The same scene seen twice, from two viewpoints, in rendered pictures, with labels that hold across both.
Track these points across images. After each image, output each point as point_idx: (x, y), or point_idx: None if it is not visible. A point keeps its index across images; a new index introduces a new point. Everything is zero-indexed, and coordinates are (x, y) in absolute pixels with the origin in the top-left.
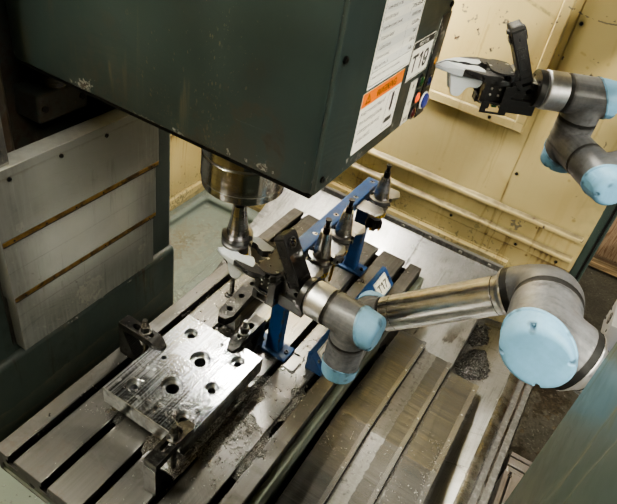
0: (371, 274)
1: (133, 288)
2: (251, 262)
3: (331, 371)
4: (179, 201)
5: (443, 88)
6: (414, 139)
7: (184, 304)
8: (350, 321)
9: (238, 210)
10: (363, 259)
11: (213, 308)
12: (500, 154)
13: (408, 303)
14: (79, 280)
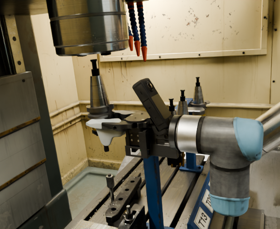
0: (207, 169)
1: (40, 224)
2: (117, 121)
3: (225, 201)
4: (71, 176)
5: (209, 48)
6: (202, 86)
7: (78, 220)
8: (230, 131)
9: (95, 78)
10: (198, 163)
11: (101, 217)
12: (258, 73)
13: (269, 118)
14: None
